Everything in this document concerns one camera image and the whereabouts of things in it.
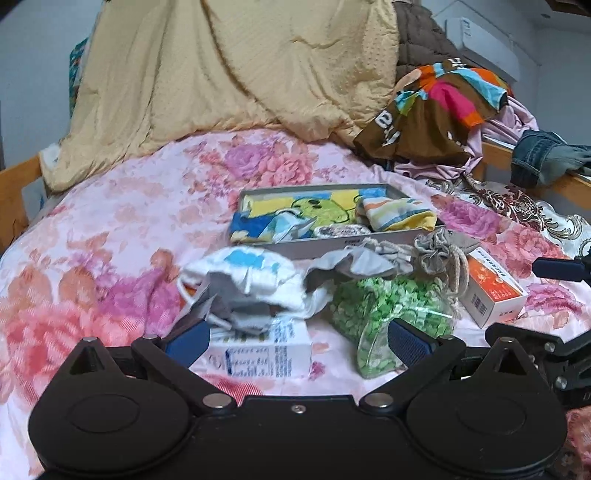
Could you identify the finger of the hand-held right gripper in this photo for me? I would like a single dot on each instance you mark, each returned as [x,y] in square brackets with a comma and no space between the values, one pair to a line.
[531,339]
[554,268]

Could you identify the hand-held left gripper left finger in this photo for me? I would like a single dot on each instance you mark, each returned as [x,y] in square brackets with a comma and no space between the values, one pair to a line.
[189,344]

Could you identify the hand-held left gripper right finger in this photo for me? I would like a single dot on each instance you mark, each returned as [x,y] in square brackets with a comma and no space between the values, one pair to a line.
[408,344]

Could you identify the shallow grey box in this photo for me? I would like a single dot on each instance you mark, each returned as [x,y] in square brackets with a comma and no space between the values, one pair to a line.
[323,249]

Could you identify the striped towel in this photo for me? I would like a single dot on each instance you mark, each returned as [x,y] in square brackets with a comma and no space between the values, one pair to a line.
[397,214]

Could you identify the bag of green paper stars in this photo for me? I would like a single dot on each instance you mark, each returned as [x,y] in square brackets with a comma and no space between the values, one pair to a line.
[383,314]

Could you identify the silver grey bag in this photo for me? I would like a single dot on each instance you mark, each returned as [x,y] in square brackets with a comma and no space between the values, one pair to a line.
[226,295]

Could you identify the orange white medicine box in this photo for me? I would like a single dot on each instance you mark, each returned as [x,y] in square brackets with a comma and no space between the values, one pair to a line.
[489,290]

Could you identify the person's pink fuzzy clothing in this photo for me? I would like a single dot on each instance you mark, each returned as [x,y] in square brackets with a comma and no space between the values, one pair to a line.
[579,434]

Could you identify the ornate satin quilt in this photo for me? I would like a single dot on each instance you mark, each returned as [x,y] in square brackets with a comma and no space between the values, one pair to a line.
[531,207]

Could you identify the white printed carton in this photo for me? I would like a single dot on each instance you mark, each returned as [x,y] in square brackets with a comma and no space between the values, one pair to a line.
[268,355]

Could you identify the blue denim jeans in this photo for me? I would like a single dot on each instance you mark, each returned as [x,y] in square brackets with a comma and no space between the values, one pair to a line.
[540,157]

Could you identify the white knitted cloth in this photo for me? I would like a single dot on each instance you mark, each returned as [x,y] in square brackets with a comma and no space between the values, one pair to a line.
[341,230]

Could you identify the pink floral bedsheet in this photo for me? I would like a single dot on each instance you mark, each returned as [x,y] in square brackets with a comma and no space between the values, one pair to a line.
[115,230]

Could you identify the lilac cloth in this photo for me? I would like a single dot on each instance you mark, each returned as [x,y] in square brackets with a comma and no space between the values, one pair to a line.
[517,115]

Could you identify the cartoon print towel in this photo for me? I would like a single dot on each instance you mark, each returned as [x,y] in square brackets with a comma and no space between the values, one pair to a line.
[318,207]

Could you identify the brown multicolour printed cloth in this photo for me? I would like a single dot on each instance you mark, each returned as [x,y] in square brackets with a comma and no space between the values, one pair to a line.
[415,134]

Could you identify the white air conditioner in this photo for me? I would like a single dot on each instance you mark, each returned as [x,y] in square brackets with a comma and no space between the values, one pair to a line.
[485,46]

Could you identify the brown quilted blanket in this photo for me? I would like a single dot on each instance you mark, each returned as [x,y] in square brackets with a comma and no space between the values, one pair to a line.
[420,41]

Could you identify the yellow dotted blanket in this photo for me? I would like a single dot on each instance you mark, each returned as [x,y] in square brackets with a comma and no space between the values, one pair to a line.
[207,69]

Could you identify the teal patterned cloth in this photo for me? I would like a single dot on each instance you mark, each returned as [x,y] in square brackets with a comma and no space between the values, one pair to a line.
[77,69]

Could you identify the wooden bed rail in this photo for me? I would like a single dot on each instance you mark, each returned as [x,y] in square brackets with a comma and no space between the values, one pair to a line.
[568,184]

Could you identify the wooden bed frame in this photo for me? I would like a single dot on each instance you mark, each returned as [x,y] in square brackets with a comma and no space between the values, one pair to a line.
[18,184]

